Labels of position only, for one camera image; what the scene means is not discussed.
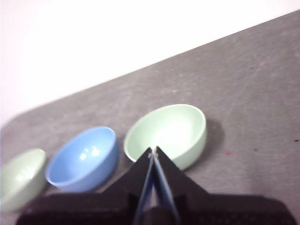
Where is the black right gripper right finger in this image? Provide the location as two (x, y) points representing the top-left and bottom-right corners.
(155, 146), (210, 225)

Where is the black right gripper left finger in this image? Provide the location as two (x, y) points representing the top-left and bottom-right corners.
(102, 147), (155, 225)

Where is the pale green bowl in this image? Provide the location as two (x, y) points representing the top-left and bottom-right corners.
(123, 104), (208, 171)
(0, 148), (47, 213)

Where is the blue bowl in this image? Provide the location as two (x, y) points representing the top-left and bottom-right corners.
(45, 126), (120, 193)

